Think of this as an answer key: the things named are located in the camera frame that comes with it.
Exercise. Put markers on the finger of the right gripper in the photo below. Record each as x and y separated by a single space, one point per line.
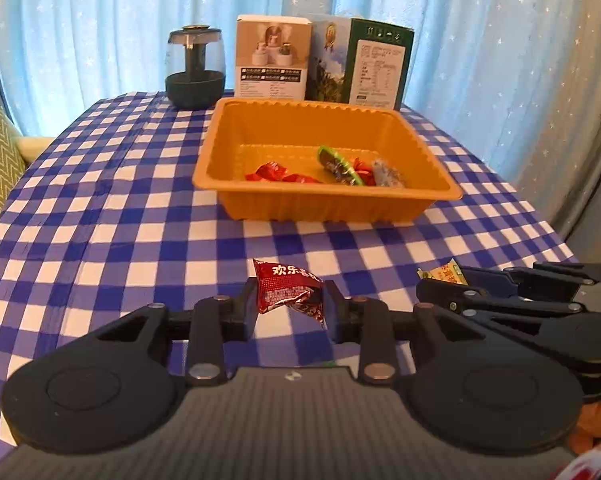
522 306
530 274

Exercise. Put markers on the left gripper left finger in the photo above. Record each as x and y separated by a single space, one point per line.
215 321

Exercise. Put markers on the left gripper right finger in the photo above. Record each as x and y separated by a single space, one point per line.
366 322

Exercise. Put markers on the yellow green candy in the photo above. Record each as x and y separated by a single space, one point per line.
450 272

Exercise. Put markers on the dark red candy packet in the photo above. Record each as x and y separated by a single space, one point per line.
285 285

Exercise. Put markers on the clear grey snack packet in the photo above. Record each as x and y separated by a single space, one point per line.
386 176

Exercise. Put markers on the long green snack bag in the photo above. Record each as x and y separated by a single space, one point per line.
338 166

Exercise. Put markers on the small red candy packet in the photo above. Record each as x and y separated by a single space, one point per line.
365 171

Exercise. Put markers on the large red snack packet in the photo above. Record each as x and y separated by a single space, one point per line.
270 171

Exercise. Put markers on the red double-happiness candy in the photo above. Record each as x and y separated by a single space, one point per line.
299 178

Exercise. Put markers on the person's right hand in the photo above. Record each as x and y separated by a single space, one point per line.
587 433

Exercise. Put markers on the blue checkered tablecloth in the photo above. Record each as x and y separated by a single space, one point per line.
108 220

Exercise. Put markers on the orange plastic tray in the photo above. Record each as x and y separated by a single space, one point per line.
314 161

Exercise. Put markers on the grey outer curtain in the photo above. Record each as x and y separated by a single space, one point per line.
564 162

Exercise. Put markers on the blue star curtain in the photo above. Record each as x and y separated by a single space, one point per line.
517 81

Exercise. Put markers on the dark glass humidifier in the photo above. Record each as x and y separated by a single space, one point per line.
195 67

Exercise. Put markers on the light green sofa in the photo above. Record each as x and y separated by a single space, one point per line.
31 147

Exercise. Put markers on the green carton box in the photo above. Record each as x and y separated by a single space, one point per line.
357 61

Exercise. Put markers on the white product box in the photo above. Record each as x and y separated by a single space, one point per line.
272 57

